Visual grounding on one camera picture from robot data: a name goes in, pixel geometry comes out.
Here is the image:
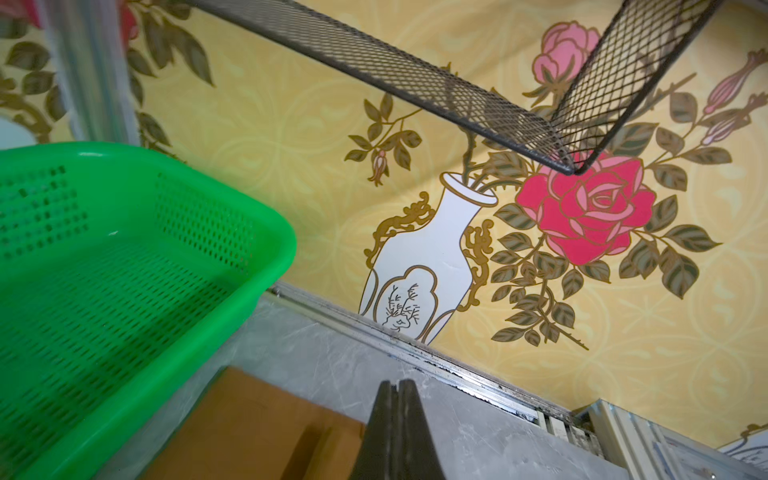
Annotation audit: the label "green plastic basket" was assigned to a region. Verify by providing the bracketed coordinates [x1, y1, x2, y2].
[1, 142, 297, 479]

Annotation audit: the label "brown long pants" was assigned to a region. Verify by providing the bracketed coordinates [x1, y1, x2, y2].
[141, 367, 366, 479]

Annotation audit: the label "black wire mesh basket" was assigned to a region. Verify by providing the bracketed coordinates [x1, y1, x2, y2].
[185, 0, 727, 176]

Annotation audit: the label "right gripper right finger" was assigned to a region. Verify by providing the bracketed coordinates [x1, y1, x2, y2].
[392, 379, 445, 480]

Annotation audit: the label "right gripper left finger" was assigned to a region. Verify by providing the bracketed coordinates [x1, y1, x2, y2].
[350, 381, 396, 479]

